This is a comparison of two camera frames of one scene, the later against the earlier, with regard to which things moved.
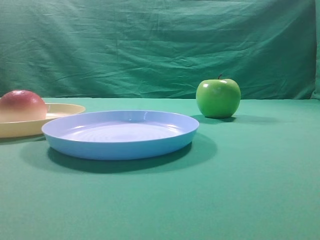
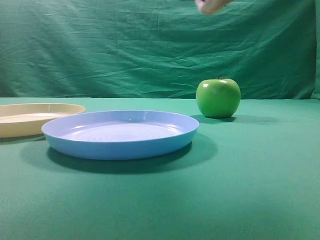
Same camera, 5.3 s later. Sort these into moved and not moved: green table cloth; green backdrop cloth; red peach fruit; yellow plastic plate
Moved: red peach fruit
Not moved: yellow plastic plate; green table cloth; green backdrop cloth
